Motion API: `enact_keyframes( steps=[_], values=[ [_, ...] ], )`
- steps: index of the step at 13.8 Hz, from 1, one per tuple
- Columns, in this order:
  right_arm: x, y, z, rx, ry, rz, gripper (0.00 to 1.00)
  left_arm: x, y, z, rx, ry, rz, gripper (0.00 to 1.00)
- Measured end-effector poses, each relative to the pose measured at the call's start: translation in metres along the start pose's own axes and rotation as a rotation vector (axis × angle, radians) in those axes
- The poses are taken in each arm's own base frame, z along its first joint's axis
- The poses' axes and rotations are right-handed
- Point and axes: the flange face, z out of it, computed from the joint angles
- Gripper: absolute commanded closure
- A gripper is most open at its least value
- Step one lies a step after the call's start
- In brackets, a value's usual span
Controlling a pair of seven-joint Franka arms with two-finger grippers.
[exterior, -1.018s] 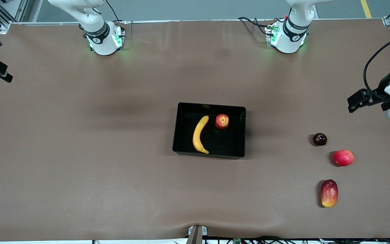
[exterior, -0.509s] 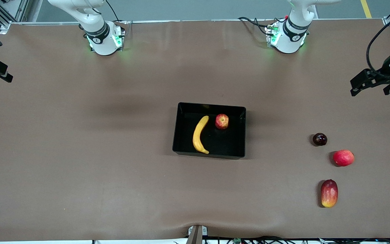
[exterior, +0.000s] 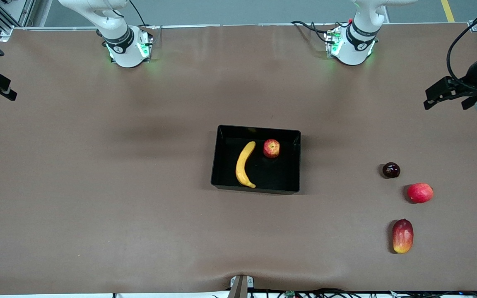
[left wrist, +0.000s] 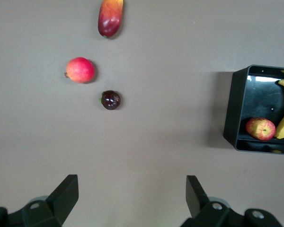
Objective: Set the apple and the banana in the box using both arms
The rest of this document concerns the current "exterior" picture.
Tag black plastic box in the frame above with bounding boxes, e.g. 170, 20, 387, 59
211, 125, 301, 195

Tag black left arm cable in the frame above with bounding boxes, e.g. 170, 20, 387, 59
446, 0, 477, 89

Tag dark purple plum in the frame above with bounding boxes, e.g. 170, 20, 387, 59
382, 162, 401, 179

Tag small red yellow apple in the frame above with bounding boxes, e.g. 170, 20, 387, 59
263, 139, 281, 159

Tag red yellow mango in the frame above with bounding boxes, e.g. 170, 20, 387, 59
392, 219, 414, 254

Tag silver table edge rail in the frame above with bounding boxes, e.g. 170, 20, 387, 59
0, 23, 477, 32

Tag brown table mat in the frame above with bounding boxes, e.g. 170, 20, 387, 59
0, 24, 477, 295

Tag grey metal clamp bracket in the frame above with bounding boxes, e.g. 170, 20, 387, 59
229, 274, 255, 298

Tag black base cable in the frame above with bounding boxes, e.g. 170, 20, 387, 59
129, 0, 157, 30
291, 20, 335, 44

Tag yellow banana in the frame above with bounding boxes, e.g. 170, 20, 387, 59
235, 141, 257, 189

